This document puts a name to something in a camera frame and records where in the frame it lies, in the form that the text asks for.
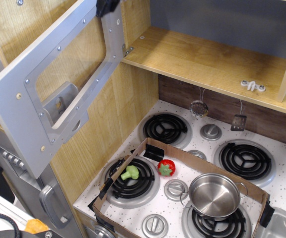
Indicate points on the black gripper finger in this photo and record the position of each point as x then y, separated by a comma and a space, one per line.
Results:
104, 7

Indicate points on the metal door hinge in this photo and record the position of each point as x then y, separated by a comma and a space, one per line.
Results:
126, 51

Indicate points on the back left black burner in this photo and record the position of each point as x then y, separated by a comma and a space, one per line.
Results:
167, 128

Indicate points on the black burner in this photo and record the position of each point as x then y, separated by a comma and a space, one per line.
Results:
133, 193
167, 128
237, 225
246, 159

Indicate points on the hanging metal strainer spoon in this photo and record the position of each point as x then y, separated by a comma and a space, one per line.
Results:
199, 108

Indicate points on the back silver stove knob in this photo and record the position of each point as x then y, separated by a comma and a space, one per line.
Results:
211, 132

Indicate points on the silver stove knob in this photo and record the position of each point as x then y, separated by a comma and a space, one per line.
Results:
211, 132
155, 226
176, 190

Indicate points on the green toy broccoli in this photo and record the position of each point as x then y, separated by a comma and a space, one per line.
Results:
131, 173

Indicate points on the white plastic door latch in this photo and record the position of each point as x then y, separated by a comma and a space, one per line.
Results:
252, 86

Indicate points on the middle small silver knob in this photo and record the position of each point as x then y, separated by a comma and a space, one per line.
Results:
198, 153

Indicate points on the red toy strawberry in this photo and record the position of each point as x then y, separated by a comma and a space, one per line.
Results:
166, 168

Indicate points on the hanging metal spatula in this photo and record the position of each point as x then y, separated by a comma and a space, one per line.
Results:
239, 120

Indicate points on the grey ice dispenser panel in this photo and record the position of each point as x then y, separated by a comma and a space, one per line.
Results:
20, 169

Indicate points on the front left black burner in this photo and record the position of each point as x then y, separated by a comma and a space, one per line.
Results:
133, 193

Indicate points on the centre silver stove knob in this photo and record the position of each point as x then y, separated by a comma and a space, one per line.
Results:
176, 190

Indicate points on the back right black burner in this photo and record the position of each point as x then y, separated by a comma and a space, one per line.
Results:
246, 159

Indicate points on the stainless steel pot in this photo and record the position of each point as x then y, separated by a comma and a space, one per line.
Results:
214, 196

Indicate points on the silver oven knob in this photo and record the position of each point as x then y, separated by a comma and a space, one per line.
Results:
102, 232

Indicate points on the front silver stove knob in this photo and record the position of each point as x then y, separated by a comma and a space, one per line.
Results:
155, 226

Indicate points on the orange chip piece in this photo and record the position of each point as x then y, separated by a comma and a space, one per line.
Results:
35, 226

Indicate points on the front right black burner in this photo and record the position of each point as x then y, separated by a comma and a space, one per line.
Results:
237, 225

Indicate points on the silver toy sink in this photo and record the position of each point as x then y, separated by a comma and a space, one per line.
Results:
276, 227

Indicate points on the grey wall phone holder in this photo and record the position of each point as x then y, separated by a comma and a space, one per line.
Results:
55, 104

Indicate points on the lower grey fridge handle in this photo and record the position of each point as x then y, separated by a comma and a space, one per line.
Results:
45, 198

